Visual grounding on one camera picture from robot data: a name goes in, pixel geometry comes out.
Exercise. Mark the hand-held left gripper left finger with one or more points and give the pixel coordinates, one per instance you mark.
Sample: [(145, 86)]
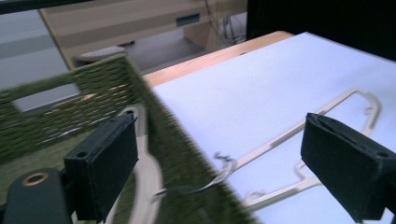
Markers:
[(102, 161)]

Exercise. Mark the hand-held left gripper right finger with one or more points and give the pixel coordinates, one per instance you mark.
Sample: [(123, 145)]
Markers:
[(342, 161)]

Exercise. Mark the beige plastic clothes hanger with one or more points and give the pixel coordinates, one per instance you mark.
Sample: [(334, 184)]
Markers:
[(151, 178)]

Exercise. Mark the green woven basket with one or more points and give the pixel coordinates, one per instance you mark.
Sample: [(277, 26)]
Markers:
[(174, 130)]

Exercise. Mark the white cabinet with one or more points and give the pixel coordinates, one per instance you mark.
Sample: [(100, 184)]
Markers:
[(25, 62)]

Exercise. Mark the black curtain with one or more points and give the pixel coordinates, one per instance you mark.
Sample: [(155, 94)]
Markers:
[(327, 21)]

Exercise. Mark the light wooden desk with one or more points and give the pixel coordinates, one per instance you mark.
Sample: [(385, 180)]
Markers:
[(124, 21)]

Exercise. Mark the black horizontal frame bar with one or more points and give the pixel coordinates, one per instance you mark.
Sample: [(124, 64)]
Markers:
[(37, 5)]

